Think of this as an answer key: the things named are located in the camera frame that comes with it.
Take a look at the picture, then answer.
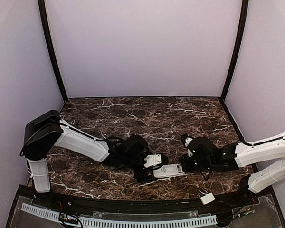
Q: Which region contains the white remote control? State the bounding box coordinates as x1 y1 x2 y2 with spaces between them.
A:
153 164 185 179

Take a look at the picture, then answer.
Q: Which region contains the white battery cover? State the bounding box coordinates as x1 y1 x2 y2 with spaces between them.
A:
200 193 215 205

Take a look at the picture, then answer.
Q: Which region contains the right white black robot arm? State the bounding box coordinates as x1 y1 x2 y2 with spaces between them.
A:
179 131 285 207

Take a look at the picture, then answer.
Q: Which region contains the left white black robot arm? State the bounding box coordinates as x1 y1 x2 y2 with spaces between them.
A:
20 110 162 207

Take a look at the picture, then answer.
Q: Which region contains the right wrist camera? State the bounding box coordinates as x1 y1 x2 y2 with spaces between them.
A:
180 133 194 148

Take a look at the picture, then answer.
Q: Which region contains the small circuit board with wires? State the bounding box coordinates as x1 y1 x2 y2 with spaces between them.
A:
58 213 83 228

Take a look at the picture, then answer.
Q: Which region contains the white slotted cable duct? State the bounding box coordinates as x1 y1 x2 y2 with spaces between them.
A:
21 203 218 228

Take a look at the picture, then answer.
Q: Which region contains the black front rail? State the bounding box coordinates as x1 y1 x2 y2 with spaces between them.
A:
19 184 274 216

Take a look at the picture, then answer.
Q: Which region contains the right black frame post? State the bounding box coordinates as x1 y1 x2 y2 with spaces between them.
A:
220 0 249 103

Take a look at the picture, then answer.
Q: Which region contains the black frame post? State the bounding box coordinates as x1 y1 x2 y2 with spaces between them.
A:
38 0 68 103
220 0 249 103

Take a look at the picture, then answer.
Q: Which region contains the left black frame post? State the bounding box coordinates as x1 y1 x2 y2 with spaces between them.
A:
38 0 68 103

